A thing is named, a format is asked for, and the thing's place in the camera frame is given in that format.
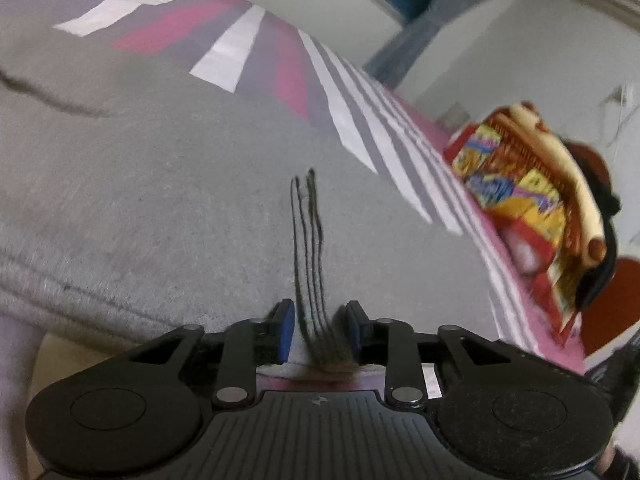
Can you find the white wall cable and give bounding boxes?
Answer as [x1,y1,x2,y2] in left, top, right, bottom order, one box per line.
[598,81,640,151]

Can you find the grey sweatpants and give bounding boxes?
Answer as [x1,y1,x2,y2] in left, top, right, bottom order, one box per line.
[1,15,498,377]

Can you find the right grey curtain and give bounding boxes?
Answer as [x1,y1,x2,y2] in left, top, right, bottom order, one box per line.
[364,0,485,89]

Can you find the cream brown folded blanket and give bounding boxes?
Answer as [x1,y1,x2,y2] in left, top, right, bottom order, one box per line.
[486,101,603,269]

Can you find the black garment on pile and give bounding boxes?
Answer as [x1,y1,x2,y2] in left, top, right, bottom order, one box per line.
[564,141,622,310]

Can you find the striped pink purple bedsheet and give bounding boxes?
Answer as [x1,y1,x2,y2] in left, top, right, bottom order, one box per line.
[1,0,585,385]

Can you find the red white headboard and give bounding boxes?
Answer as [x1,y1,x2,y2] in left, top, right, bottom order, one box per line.
[564,142,640,359]

